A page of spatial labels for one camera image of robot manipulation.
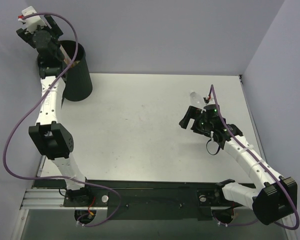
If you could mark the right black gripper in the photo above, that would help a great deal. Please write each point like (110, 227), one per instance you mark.
(196, 120)

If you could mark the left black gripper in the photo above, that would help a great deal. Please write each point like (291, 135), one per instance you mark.
(21, 33)

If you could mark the clear water bottle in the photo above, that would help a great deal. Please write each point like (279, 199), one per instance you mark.
(196, 100)

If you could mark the yellow bottle with blue cap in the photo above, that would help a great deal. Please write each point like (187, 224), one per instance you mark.
(75, 63)

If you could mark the orange label clear bottle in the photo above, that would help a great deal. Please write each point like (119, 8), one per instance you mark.
(66, 59)

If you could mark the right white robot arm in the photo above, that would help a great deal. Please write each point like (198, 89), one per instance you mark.
(273, 196)

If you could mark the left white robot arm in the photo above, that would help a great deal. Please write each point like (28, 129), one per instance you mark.
(48, 134)

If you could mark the black plastic trash bin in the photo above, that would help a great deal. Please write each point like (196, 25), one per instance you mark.
(78, 84)

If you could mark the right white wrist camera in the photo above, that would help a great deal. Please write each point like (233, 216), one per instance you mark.
(207, 99)

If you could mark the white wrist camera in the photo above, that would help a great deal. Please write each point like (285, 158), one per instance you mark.
(32, 23)
(207, 99)

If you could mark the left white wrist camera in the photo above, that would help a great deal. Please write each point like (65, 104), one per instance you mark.
(32, 23)

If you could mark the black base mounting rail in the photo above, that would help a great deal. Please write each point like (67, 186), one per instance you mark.
(149, 200)

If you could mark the aluminium frame rail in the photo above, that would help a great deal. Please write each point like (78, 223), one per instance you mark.
(42, 199)

